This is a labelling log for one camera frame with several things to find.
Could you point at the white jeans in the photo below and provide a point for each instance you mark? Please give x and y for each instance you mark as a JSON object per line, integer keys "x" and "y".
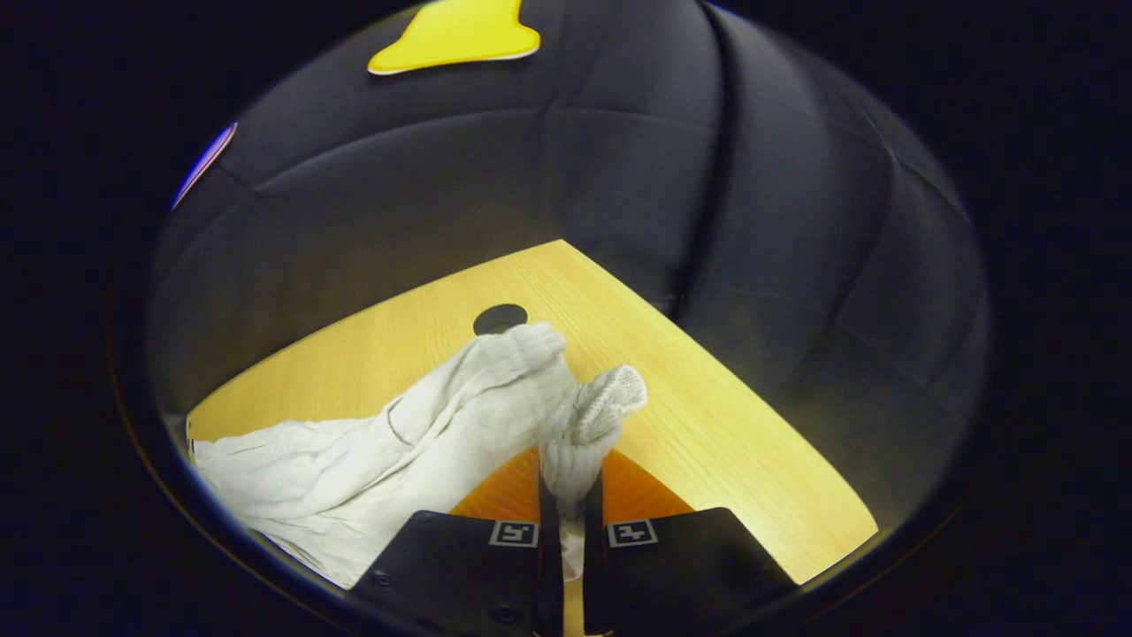
{"x": 354, "y": 469}

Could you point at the black backdrop cloth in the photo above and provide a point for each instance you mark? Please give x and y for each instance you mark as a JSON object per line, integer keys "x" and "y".
{"x": 707, "y": 159}

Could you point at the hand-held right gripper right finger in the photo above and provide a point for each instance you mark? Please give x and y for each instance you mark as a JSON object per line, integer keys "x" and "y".
{"x": 690, "y": 566}

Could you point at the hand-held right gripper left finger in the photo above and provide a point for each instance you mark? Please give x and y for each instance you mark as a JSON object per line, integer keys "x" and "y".
{"x": 460, "y": 575}

